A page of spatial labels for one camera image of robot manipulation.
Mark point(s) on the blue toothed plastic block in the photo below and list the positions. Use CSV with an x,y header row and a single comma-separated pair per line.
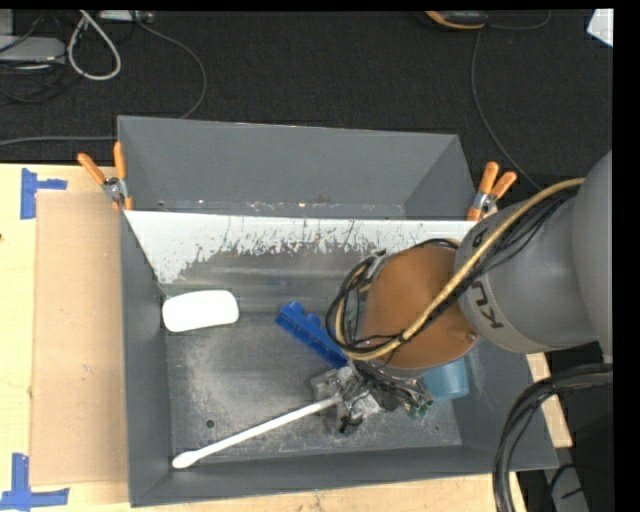
x,y
310,332

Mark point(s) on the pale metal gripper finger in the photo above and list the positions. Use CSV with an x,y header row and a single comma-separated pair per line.
x,y
327,382
335,417

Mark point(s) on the grey metal bin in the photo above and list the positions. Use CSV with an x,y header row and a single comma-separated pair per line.
x,y
240,380

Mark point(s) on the white oval soap bar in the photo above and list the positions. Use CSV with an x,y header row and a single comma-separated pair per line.
x,y
200,310

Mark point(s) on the long white plastic spoon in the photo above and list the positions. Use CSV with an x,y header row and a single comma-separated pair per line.
x,y
250,432

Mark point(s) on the brown cardboard board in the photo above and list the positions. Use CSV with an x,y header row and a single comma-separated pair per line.
x,y
75,340

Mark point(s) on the light blue cup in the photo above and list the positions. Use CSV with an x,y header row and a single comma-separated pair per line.
x,y
447,382

